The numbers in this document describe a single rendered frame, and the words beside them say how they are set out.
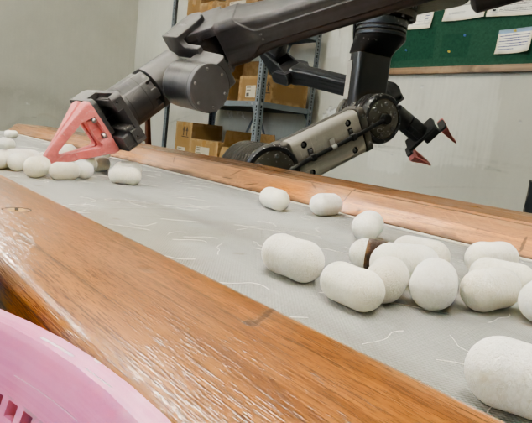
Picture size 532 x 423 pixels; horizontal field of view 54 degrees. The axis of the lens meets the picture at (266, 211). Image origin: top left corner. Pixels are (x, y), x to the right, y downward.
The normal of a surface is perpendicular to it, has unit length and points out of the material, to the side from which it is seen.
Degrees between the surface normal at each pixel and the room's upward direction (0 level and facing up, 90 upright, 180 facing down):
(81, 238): 0
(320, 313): 0
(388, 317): 0
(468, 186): 90
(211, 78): 96
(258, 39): 129
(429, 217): 45
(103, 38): 90
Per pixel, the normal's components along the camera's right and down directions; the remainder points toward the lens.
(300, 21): -0.12, 0.72
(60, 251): 0.11, -0.98
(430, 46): -0.77, 0.00
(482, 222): -0.46, -0.69
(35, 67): 0.63, 0.18
